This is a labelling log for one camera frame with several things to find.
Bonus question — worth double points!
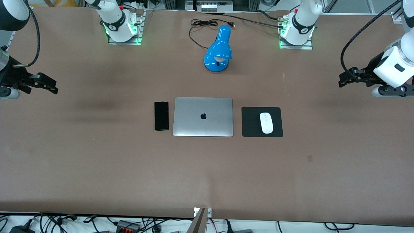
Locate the white computer mouse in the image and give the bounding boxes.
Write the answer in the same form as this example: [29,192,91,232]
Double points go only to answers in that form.
[260,112,274,134]

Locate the black smartphone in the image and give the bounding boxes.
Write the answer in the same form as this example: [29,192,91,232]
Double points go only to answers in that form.
[154,101,170,132]

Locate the black mouse pad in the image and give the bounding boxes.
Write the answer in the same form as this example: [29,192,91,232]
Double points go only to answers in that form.
[241,107,284,138]

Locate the blue desk lamp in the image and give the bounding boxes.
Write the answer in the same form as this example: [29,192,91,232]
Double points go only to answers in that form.
[203,25,233,73]

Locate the black power adapter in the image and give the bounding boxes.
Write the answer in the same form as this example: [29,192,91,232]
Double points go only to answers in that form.
[10,224,35,233]

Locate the silver laptop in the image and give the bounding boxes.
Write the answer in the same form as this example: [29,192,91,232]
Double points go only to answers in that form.
[172,97,234,137]

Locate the white socket box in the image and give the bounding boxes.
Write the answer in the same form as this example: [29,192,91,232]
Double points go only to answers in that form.
[186,0,234,13]

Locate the black power strip orange switches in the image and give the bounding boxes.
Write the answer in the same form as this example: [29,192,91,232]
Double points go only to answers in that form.
[116,220,142,233]

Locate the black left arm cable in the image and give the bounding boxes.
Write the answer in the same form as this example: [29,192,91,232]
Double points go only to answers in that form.
[340,0,403,75]

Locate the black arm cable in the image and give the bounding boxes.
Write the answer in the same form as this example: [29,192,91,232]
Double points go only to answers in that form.
[340,0,403,75]
[13,6,41,68]

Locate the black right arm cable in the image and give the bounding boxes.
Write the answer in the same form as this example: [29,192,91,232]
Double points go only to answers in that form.
[13,6,41,68]

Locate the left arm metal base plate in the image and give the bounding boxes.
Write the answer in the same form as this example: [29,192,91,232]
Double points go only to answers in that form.
[279,15,313,50]

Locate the aluminium frame corner profile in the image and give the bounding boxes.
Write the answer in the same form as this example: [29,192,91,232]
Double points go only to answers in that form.
[391,10,405,25]

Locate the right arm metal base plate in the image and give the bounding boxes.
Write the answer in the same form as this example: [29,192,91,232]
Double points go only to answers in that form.
[108,10,145,45]

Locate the thick black base cable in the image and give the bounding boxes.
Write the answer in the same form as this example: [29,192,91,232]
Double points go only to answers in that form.
[207,11,286,29]

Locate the black floor cable bundle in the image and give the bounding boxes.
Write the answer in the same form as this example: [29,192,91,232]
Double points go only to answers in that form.
[32,212,79,233]

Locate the black floor cable loop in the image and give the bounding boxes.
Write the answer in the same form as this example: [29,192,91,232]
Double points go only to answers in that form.
[323,223,355,231]

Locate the black lamp power cable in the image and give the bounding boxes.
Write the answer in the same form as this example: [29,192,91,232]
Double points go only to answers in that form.
[189,19,235,50]

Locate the grey post with white bracket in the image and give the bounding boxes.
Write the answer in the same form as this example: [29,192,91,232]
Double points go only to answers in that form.
[186,207,212,233]

